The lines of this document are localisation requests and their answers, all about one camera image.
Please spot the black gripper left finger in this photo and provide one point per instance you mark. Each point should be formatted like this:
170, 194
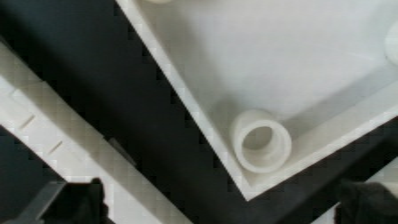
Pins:
66, 204

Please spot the white U-shaped obstacle fence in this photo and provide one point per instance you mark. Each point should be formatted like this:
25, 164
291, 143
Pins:
69, 145

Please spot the white square tabletop tray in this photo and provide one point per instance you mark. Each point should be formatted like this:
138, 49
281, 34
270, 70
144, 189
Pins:
284, 56

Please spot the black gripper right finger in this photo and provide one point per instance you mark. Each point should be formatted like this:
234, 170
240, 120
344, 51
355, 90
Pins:
368, 204

